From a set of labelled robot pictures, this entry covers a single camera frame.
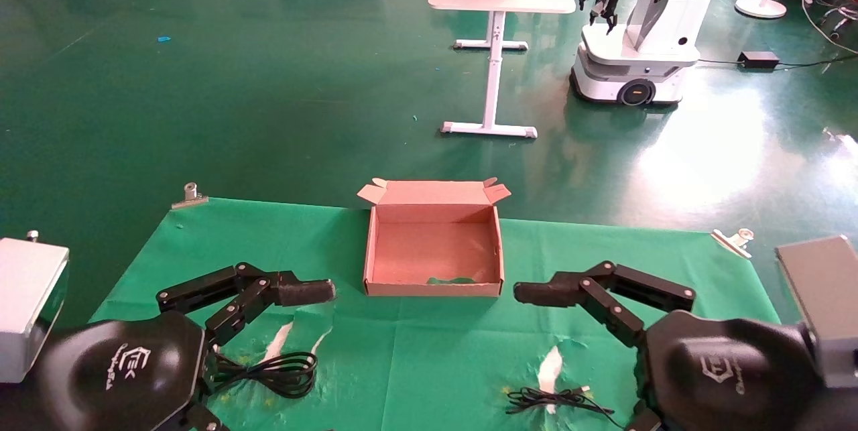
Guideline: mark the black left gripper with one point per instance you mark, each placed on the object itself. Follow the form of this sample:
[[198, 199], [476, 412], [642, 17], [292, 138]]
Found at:
[[120, 377]]

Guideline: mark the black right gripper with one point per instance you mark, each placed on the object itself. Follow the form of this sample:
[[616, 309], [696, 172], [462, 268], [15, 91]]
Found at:
[[730, 377]]

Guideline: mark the open brown cardboard box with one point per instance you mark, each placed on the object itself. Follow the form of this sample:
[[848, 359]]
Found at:
[[436, 193]]

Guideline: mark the metal binder clip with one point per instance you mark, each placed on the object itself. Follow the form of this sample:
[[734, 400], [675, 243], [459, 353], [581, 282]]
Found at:
[[734, 242], [190, 196]]

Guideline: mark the green tablecloth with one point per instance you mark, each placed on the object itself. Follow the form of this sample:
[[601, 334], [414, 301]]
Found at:
[[436, 350]]

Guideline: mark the black power adapter brick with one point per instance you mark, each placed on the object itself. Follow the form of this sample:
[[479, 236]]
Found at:
[[759, 59]]

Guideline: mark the white wheeled background robot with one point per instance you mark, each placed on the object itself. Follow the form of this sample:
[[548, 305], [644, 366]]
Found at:
[[660, 29]]

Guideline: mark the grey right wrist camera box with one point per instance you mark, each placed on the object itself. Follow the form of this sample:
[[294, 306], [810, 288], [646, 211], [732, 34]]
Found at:
[[828, 303]]

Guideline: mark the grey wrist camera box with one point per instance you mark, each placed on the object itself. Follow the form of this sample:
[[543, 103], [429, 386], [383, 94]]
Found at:
[[828, 303], [27, 303]]

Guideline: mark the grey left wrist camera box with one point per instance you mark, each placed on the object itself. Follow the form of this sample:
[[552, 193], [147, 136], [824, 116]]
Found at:
[[27, 303]]

